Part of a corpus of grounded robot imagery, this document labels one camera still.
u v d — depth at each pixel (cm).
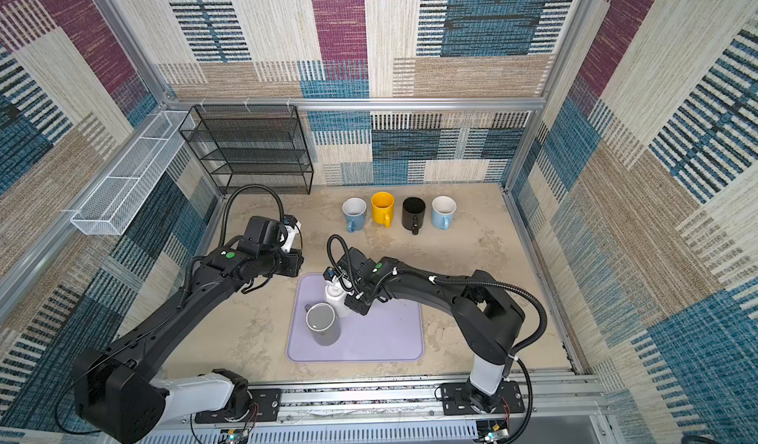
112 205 71
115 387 38
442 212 100
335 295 81
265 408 73
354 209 104
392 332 86
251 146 108
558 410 73
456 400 74
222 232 64
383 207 104
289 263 71
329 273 77
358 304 76
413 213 102
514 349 50
